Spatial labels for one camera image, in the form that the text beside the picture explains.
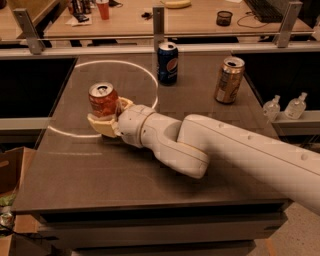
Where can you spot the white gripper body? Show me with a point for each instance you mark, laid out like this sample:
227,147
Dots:
131,123

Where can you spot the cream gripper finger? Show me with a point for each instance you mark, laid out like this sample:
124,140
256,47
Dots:
122,104
107,125

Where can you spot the red coke can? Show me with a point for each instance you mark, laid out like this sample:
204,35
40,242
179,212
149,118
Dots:
103,99

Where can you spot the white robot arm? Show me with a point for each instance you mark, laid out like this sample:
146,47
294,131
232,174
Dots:
191,145

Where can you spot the blue pepsi can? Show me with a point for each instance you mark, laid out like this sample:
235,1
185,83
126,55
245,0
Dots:
167,68

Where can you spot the gold soda can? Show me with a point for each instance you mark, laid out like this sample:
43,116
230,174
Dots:
229,79

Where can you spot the black keys on desk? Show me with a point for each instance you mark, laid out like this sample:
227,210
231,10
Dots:
146,15

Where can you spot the brown cardboard box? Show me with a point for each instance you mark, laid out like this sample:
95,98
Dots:
13,167

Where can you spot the red plastic cup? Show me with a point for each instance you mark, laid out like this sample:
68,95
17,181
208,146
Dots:
103,7

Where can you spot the dark bottles on desk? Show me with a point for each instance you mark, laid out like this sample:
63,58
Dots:
79,9

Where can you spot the yellow banana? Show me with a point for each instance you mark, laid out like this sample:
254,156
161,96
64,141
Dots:
177,4

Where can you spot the black mesh cup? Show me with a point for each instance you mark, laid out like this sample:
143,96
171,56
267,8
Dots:
224,18

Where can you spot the clear sanitizer bottle left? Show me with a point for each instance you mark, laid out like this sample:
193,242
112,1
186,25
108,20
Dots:
271,109

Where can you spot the clear sanitizer bottle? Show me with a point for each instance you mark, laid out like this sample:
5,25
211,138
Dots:
271,109
296,107

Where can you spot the clear sanitizer bottle right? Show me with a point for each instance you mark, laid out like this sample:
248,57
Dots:
296,107

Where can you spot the black keyboard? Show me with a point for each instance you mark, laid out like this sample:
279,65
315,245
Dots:
264,11

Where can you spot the middle metal bracket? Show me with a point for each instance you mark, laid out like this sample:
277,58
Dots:
158,26

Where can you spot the metal bracket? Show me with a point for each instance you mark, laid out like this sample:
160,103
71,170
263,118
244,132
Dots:
282,38
34,43
158,26

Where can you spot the left metal bracket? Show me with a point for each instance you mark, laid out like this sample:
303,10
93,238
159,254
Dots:
34,43

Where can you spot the right metal bracket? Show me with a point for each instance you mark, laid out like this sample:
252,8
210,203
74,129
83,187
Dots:
282,38

